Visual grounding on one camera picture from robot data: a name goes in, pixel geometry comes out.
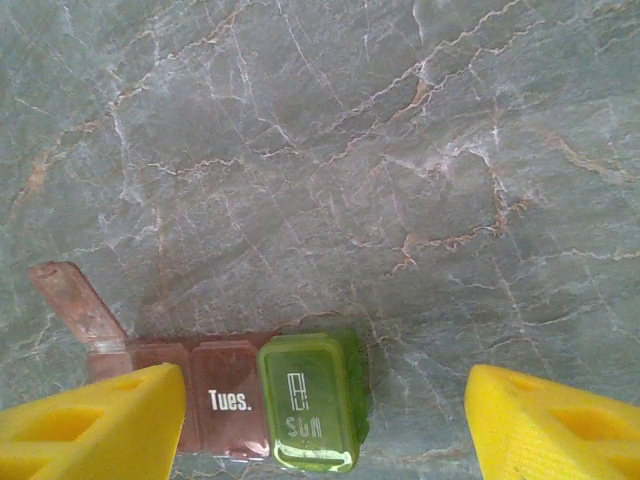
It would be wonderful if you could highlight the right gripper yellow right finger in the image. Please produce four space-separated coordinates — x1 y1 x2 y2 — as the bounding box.
463 363 640 480

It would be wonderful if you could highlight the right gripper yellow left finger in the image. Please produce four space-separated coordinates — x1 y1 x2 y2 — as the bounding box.
0 363 188 480

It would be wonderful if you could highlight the brown weekly pill organizer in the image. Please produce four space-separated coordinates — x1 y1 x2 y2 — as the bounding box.
27 260 274 459

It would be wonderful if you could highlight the green Sunday pill box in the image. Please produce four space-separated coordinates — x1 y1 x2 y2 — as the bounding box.
256 327 369 474

